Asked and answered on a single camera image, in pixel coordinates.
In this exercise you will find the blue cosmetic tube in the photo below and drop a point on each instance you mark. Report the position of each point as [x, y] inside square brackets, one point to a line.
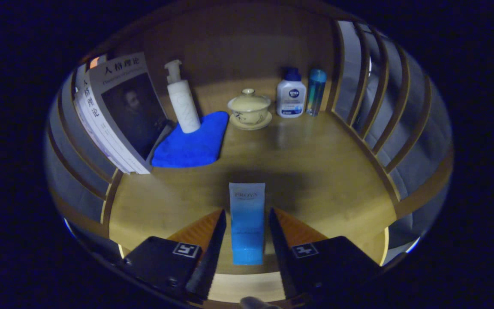
[247, 223]

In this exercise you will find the teal bottle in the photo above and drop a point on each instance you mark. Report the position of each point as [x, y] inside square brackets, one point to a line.
[315, 92]

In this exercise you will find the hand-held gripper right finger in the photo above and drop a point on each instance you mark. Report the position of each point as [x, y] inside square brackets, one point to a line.
[281, 253]

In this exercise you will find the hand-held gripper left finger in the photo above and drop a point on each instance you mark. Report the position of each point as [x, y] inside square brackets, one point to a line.
[212, 253]

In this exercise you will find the wooden countertop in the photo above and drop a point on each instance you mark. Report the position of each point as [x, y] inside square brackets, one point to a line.
[315, 171]

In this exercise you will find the white pump bottle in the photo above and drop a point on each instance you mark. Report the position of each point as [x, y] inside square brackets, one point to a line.
[185, 107]

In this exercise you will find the beige lidded teacup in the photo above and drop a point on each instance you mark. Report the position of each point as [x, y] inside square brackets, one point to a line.
[249, 107]

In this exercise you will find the blue cloth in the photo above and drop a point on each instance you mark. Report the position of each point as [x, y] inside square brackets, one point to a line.
[191, 146]

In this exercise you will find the grey book with portrait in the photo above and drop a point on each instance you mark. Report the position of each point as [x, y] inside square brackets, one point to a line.
[131, 107]

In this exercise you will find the wooden cabinet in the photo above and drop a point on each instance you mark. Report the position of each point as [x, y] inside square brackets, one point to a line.
[238, 43]

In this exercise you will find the white book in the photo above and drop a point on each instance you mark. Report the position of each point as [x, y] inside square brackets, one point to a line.
[80, 86]

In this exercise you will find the white lotion bottle blue cap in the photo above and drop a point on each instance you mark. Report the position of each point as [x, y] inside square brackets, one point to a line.
[290, 98]

